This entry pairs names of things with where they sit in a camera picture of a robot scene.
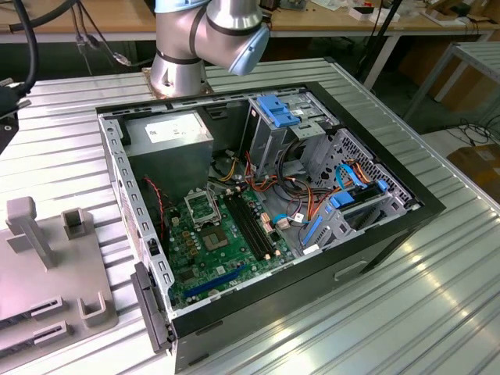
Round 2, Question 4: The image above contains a grey metal disk bay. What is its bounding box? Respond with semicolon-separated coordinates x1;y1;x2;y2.
300;191;422;255

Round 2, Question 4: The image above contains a small white box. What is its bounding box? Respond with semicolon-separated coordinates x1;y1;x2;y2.
348;5;401;23

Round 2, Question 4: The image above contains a labelled brown cardboard box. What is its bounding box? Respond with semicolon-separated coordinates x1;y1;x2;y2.
446;143;500;193

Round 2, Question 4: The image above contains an orange black wire bundle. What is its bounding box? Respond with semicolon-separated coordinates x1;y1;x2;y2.
287;177;341;224

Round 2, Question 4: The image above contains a dark grey case latch bar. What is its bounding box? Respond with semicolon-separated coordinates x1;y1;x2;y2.
130;260;176;355

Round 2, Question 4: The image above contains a light blue wire white plug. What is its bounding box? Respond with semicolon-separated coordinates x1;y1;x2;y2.
270;212;291;230

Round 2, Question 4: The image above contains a blue flat data wire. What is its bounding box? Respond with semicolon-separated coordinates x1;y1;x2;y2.
334;162;369;193

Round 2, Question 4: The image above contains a grey optical drive bay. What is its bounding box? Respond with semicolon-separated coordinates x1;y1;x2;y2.
246;91;339;179

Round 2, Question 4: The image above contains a grey parts rack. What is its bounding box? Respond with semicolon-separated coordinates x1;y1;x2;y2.
0;197;120;352

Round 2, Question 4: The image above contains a yellow black wire bundle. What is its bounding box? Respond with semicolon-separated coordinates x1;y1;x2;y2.
212;154;239;184

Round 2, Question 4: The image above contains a large brown cardboard box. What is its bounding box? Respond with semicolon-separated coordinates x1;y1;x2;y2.
398;38;494;115

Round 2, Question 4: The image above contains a black open PC case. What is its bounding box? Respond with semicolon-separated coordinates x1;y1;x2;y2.
95;80;446;372

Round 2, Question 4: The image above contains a grey slatted side table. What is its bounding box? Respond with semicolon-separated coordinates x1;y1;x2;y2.
404;41;500;123

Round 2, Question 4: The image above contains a long wooden desk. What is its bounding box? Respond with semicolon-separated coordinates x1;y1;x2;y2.
0;0;500;45

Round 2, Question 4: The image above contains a white camera on black mount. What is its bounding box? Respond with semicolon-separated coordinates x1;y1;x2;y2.
0;80;32;155

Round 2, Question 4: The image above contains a red orange wire bundle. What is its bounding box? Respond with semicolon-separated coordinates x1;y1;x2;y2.
242;150;281;193

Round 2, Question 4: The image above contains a grey power supply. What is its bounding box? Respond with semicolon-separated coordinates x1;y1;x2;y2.
123;110;215;204

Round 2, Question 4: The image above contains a green motherboard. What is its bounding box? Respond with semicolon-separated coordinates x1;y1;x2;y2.
162;186;298;310

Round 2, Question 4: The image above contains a metal locking lever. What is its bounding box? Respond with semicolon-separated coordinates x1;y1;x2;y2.
209;190;222;228

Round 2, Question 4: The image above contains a blue plastic bay latch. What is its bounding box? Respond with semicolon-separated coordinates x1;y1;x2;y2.
256;95;301;129

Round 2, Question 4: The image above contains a metal socket cover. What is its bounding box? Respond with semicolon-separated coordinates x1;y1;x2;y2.
183;190;221;230

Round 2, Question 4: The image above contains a blue expansion slot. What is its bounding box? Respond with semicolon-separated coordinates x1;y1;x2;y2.
182;264;248;301

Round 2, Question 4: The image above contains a CPU socket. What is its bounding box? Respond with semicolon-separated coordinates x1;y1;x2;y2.
200;226;230;254

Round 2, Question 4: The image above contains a black case fan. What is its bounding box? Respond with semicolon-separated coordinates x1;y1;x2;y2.
132;171;171;253

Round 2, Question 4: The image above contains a hard disk in blue carrier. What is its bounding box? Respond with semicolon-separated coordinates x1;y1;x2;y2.
329;180;388;215

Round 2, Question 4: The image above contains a blue plastic rail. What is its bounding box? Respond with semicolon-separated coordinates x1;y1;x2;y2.
301;216;326;248

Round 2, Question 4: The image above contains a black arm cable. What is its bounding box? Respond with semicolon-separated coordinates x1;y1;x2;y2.
8;0;79;98

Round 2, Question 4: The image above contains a red black twisted wire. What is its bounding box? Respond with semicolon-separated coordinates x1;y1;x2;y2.
142;175;168;236

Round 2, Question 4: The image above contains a black RAM slot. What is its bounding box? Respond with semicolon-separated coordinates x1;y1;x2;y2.
230;194;269;260
241;191;278;255
235;192;273;258
225;195;264;262

